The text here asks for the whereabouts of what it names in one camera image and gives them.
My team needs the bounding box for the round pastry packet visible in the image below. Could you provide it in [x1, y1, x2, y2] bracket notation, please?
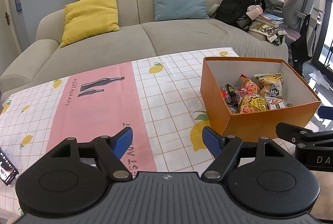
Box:
[220, 86, 231, 105]

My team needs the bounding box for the stack of books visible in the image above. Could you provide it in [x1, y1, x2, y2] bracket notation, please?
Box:
[256, 0, 285, 28]

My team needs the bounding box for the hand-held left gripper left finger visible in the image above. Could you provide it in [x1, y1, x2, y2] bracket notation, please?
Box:
[48, 126, 134, 180]

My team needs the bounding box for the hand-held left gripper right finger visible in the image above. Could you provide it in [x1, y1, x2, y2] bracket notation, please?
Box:
[201, 126, 288, 180]

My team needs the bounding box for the yellow cushion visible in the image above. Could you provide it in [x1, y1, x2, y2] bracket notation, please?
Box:
[60, 0, 121, 48]

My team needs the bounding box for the red fries snack packet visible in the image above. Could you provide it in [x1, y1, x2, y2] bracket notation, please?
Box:
[239, 74, 261, 96]

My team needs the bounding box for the pale green snack packet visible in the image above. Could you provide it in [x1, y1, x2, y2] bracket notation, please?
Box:
[254, 73, 283, 83]

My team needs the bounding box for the orange cardboard box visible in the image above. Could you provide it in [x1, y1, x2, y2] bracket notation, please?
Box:
[200, 56, 322, 140]

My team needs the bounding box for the lemon print tablecloth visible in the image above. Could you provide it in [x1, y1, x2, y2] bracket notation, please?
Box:
[0, 47, 333, 214]

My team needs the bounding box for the smartphone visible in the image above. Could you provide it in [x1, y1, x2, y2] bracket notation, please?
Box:
[0, 146, 20, 187]

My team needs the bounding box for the black hanging garment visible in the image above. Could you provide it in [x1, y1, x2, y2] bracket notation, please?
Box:
[291, 16, 316, 76]

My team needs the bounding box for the yellow star snack packet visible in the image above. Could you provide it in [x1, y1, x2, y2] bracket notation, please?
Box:
[238, 94, 268, 113]

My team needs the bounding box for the black backpack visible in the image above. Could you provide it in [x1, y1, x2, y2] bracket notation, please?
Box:
[215, 0, 266, 32]

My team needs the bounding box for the pink cloth pouch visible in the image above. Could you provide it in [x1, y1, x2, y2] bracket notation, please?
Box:
[246, 5, 261, 20]

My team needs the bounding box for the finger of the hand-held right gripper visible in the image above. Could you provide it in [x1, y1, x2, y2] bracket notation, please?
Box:
[318, 106, 333, 120]
[275, 122, 333, 148]

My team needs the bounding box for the grey office chair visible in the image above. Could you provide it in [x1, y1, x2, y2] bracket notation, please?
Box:
[281, 0, 315, 32]

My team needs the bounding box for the white carrot print packet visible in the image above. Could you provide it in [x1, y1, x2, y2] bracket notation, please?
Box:
[265, 98, 287, 110]

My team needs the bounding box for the beige sofa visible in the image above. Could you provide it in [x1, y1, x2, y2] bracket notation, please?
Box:
[0, 0, 289, 100]

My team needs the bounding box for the white yellow chips packet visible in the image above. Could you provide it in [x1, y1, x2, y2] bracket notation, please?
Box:
[259, 78, 284, 98]

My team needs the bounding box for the white crumpled paper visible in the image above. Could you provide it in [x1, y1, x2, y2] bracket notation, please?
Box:
[308, 70, 332, 89]

